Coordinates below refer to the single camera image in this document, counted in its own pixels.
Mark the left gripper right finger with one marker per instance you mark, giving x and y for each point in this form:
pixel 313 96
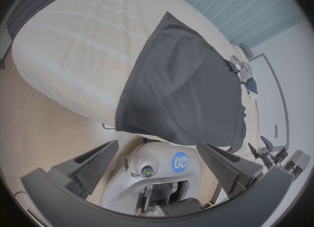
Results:
pixel 225 169

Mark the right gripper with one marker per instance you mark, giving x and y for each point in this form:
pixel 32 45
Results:
pixel 267 157

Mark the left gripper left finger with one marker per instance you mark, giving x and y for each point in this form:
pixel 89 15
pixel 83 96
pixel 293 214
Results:
pixel 95 167

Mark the black T-shirt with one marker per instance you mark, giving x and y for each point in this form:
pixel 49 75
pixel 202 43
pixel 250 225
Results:
pixel 181 86

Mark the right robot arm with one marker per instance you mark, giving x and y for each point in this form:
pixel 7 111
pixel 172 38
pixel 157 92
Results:
pixel 282 156

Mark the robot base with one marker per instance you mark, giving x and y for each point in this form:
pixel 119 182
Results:
pixel 159 169

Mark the pile of clothes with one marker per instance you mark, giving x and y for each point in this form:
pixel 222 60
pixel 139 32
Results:
pixel 245 73

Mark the bed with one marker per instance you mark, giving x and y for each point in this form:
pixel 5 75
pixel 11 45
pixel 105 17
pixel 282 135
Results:
pixel 81 49

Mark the grey bedside table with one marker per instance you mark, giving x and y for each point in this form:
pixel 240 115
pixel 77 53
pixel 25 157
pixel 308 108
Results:
pixel 247 51

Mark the white printed pillow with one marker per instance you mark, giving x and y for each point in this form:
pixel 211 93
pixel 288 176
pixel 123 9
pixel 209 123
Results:
pixel 236 49

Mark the blue-green curtain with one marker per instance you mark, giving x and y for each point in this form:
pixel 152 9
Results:
pixel 240 3

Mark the black chest of drawers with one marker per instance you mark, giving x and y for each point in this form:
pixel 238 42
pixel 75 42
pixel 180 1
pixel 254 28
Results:
pixel 36 0

